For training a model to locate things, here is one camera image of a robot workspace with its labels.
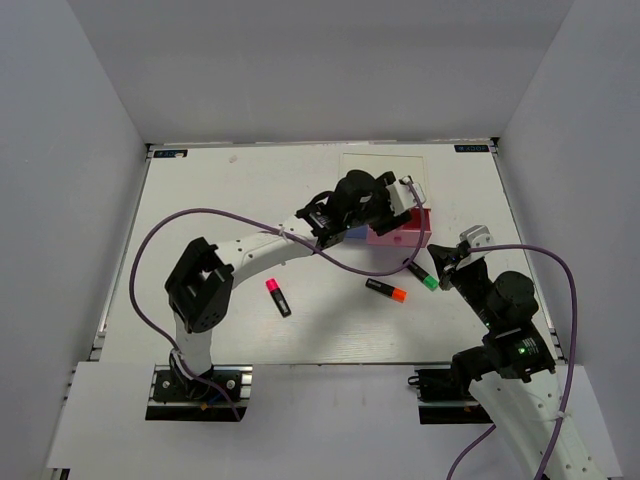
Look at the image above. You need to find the white drawer cabinet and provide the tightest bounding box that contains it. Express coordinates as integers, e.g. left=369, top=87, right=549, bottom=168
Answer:
left=339, top=153, right=431, bottom=210

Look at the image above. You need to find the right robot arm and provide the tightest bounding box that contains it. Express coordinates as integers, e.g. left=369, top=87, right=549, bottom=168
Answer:
left=427, top=240, right=605, bottom=479

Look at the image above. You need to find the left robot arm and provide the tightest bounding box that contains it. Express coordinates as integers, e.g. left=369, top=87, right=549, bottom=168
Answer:
left=165, top=170, right=425, bottom=399

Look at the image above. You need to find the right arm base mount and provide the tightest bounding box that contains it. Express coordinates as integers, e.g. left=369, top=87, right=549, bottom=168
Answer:
left=407, top=367, right=492, bottom=425

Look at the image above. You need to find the blue small drawer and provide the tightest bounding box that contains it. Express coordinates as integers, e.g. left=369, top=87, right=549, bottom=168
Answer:
left=345, top=225, right=368, bottom=240

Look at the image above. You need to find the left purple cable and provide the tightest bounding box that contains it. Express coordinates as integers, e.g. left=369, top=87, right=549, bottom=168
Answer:
left=128, top=180, right=427, bottom=421

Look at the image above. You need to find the pink drawer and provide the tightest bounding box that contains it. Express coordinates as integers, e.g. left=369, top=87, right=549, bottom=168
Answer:
left=366, top=208, right=432, bottom=248

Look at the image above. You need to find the orange highlighter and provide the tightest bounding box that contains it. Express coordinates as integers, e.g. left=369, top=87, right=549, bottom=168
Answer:
left=365, top=278, right=407, bottom=303

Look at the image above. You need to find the green highlighter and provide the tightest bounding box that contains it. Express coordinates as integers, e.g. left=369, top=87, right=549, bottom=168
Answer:
left=407, top=262, right=439, bottom=291

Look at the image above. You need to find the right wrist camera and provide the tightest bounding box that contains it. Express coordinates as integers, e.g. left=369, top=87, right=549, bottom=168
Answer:
left=457, top=225, right=495, bottom=269

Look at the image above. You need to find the pink highlighter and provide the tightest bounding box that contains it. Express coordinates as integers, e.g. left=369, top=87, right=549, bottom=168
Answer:
left=265, top=278, right=291, bottom=318

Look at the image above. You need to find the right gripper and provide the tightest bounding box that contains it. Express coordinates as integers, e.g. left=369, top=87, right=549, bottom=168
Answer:
left=428, top=243, right=500, bottom=330

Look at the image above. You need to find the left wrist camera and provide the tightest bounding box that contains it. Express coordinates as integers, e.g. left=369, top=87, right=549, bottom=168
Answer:
left=386, top=176, right=430, bottom=216

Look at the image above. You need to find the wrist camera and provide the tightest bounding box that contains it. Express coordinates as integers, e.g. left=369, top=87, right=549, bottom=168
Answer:
left=386, top=176, right=430, bottom=216
left=457, top=225, right=495, bottom=269

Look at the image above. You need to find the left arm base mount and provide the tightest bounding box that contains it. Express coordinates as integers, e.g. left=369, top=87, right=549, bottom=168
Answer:
left=145, top=365, right=253, bottom=422

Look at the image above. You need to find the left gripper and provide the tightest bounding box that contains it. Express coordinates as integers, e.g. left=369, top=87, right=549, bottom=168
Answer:
left=345, top=172, right=412, bottom=237

